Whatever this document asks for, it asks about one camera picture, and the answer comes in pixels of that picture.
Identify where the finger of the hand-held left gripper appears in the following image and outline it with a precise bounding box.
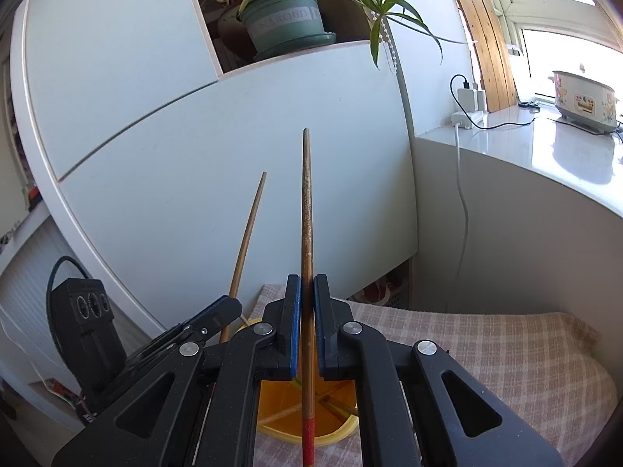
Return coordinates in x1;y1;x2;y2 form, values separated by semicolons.
125;296;243;376

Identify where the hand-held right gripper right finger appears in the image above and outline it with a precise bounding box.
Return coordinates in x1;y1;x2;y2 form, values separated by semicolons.
314;274;566;467

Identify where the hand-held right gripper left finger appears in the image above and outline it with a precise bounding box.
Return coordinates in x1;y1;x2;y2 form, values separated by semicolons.
51;275;301;467

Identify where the yellow plastic container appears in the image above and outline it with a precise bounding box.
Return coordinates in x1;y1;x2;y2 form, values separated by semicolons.
242;316;362;445

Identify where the plain single wooden chopstick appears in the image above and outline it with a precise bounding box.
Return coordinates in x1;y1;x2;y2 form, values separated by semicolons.
219;171;268;344

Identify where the red-tipped single wooden chopstick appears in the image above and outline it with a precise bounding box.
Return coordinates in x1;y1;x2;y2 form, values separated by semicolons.
301;128;317;467

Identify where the floral patterned cloth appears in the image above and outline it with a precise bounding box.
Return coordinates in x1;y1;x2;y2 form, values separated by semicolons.
348;260;414;311

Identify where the white cabinet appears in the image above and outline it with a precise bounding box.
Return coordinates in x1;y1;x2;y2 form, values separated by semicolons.
10;0;475;336

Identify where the checked tablecloth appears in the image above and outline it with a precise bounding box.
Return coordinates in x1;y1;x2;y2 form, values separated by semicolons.
243;284;616;467

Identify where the white power strip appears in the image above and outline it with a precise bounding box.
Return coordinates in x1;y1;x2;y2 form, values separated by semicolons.
450;109;487;130

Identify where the white stone windowsill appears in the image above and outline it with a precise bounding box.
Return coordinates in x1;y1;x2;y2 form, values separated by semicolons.
414;104;623;219

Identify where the brown ceramic pot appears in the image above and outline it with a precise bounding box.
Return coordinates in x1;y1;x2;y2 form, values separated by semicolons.
207;0;254;64

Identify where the spider plant in green pot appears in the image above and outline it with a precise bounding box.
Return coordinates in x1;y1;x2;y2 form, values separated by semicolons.
202;0;468;70

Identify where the wooden plank board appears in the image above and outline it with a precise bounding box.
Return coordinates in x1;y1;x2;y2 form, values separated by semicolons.
444;0;519;114

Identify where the floral white slow cooker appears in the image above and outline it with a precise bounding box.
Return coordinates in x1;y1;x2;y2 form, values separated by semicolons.
547;69;619;134

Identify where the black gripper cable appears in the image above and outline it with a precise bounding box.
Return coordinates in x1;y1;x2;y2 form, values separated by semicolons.
46;255;95;322

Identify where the white power cable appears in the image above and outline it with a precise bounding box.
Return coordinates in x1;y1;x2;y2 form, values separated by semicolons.
444;125;470;313

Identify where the black charging cable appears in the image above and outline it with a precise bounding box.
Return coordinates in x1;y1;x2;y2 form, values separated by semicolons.
449;74;560;131

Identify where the white bead cord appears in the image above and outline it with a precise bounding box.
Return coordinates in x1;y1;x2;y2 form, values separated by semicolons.
357;0;401;76

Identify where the white window frame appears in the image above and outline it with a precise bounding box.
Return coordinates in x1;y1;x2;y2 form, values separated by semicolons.
467;0;623;54

